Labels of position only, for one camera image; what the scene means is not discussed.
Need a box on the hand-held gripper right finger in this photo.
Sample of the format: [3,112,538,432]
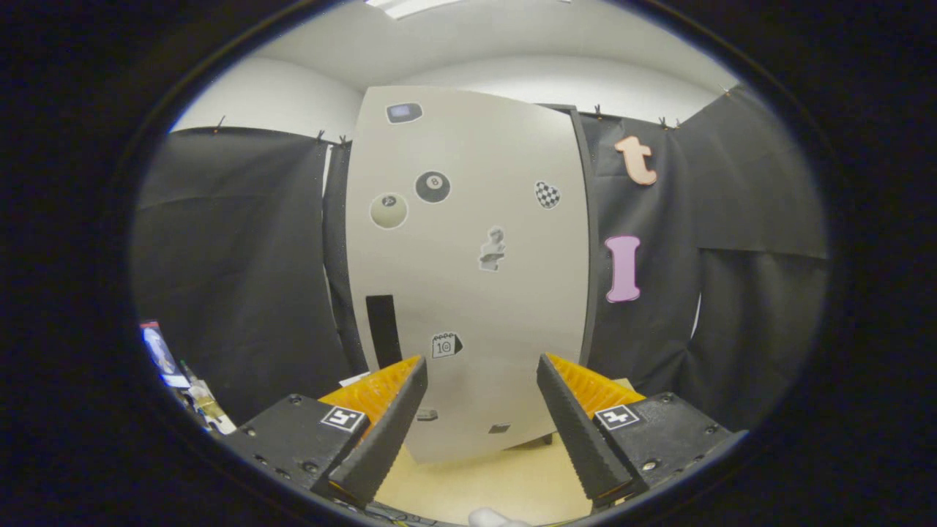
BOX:
[535,353,749,509]

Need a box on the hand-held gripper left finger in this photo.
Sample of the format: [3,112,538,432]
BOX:
[218,355,428,507]

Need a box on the white fuzzy object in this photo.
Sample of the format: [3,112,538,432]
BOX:
[468,508,532,527]

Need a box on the black backdrop cloth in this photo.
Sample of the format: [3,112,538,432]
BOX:
[132,84,832,433]

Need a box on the blue white printed object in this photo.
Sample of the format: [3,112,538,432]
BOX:
[139,320,193,389]

